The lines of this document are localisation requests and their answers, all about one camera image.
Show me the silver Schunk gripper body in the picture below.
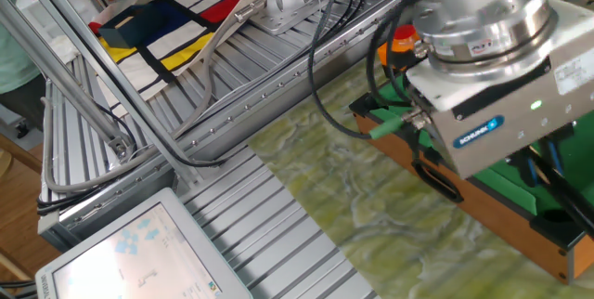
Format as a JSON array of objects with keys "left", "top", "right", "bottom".
[{"left": 405, "top": 0, "right": 594, "bottom": 180}]

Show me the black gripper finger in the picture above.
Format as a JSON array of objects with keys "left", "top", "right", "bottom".
[
  {"left": 508, "top": 148, "right": 542, "bottom": 189},
  {"left": 538, "top": 123, "right": 576, "bottom": 177}
]

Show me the dark teal box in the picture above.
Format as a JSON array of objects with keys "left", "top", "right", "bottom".
[{"left": 98, "top": 4, "right": 166, "bottom": 50}]

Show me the mini green felt pool table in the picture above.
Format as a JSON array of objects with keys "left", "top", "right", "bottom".
[{"left": 348, "top": 69, "right": 594, "bottom": 286}]

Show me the orange box red push button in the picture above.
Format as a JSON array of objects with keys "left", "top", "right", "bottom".
[{"left": 378, "top": 23, "right": 421, "bottom": 71}]

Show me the green marble slab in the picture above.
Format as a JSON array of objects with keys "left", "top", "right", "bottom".
[{"left": 248, "top": 0, "right": 594, "bottom": 299}]

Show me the silver robot mounting plate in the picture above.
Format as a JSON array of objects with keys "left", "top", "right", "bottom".
[{"left": 248, "top": 0, "right": 354, "bottom": 36}]

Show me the colour block cloth bag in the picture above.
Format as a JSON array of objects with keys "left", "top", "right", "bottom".
[{"left": 87, "top": 0, "right": 266, "bottom": 103}]

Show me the white teach pendant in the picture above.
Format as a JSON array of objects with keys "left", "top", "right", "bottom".
[{"left": 34, "top": 187, "right": 254, "bottom": 299}]

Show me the person in dark clothes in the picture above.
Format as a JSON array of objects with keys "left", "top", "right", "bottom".
[{"left": 0, "top": 0, "right": 47, "bottom": 131}]

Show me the black cable bundle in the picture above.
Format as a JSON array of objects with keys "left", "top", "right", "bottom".
[{"left": 36, "top": 0, "right": 460, "bottom": 216}]

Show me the grey aluminium rail beam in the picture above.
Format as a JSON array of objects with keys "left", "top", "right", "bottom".
[{"left": 36, "top": 0, "right": 412, "bottom": 252}]

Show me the grey flexible hose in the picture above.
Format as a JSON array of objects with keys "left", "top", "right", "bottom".
[{"left": 41, "top": 0, "right": 268, "bottom": 194}]

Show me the aluminium frame post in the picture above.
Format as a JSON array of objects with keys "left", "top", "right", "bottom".
[{"left": 6, "top": 0, "right": 208, "bottom": 191}]

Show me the aluminium frame brace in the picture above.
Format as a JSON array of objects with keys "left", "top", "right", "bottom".
[{"left": 0, "top": 0, "right": 138, "bottom": 161}]

